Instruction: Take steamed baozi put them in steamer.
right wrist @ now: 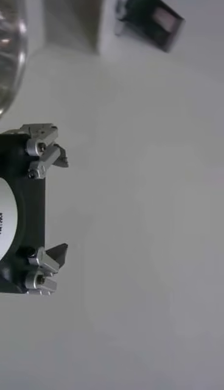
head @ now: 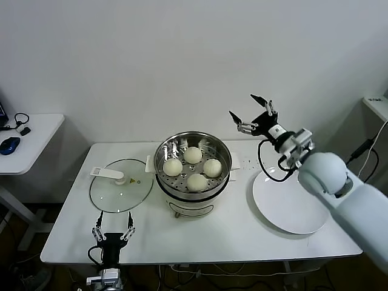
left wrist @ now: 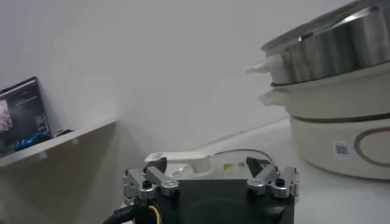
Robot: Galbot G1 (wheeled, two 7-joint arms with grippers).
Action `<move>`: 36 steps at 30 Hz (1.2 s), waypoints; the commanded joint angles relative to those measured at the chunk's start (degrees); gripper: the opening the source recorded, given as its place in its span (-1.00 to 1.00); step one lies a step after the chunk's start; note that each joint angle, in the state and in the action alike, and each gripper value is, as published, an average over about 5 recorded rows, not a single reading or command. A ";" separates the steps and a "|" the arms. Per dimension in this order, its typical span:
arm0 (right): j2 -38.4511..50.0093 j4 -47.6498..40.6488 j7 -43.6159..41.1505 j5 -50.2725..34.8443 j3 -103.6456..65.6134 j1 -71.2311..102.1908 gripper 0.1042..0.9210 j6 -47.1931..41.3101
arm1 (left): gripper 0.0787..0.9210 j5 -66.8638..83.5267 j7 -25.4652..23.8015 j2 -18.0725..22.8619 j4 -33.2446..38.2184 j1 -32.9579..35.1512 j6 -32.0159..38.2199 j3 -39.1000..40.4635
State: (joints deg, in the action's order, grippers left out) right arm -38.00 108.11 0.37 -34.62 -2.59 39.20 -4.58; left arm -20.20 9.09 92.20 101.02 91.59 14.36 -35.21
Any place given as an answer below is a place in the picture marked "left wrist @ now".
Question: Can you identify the white side desk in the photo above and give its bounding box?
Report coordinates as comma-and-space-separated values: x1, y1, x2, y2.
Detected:
0, 118, 119, 224

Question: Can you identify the stainless steel steamer basket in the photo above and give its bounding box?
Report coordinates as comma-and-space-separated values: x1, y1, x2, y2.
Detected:
246, 0, 390, 86

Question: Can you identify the small black device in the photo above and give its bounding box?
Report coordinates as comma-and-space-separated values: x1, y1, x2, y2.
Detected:
54, 128, 74, 137

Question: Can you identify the yellow wire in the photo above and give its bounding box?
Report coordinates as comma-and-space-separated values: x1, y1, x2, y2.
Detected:
147, 205, 161, 224

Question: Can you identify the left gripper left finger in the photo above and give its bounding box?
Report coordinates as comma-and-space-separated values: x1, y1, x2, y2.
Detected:
123, 156, 180, 205

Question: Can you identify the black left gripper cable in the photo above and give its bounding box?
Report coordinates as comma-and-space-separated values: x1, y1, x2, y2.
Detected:
102, 203, 144, 224

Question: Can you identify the white electric cooking pot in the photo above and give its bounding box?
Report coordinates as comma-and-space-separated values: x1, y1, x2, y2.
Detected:
258, 62, 390, 181

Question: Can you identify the glass lid with white handle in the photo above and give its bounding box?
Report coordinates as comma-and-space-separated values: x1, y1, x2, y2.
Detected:
143, 148, 274, 181

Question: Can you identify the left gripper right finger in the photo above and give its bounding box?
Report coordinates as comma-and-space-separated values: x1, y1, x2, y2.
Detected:
246, 156, 300, 200

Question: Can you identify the black laptop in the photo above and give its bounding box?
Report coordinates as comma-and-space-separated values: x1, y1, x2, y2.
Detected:
0, 76, 52, 155

